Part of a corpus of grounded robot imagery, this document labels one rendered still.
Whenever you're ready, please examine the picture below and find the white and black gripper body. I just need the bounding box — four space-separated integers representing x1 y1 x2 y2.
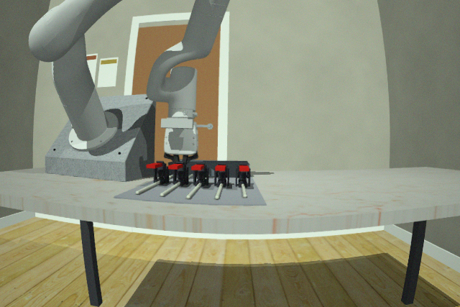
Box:
164 122 198 155

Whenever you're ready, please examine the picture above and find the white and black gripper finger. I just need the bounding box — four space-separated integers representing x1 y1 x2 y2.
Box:
164 153 180 164
182 151 198 164

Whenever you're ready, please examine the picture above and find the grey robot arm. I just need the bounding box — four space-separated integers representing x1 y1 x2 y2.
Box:
29 0 230 151

